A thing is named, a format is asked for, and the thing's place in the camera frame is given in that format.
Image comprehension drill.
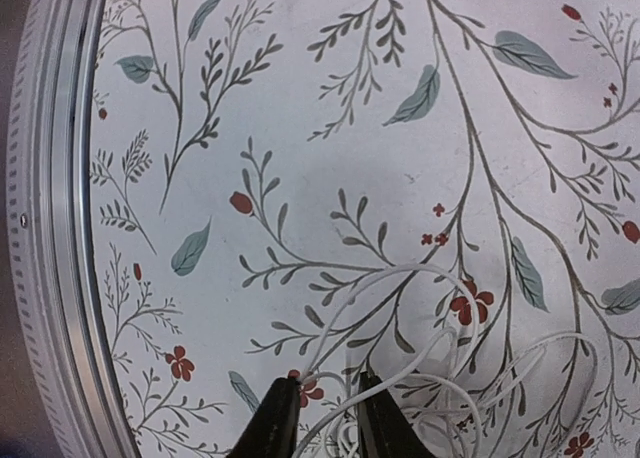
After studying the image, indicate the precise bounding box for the floral patterned table mat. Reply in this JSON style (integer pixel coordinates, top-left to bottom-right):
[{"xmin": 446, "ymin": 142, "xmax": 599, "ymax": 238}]
[{"xmin": 89, "ymin": 0, "xmax": 639, "ymax": 457}]

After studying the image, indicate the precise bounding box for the front aluminium rail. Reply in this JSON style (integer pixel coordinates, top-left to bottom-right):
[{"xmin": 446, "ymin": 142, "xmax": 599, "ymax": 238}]
[{"xmin": 6, "ymin": 0, "xmax": 139, "ymax": 457}]

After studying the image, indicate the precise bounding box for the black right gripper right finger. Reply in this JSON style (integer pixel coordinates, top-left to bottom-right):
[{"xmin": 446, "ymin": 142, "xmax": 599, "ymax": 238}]
[{"xmin": 357, "ymin": 389, "xmax": 435, "ymax": 458}]

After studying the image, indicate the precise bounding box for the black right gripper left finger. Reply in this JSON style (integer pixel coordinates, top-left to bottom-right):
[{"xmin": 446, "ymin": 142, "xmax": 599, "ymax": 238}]
[{"xmin": 227, "ymin": 377, "xmax": 301, "ymax": 458}]

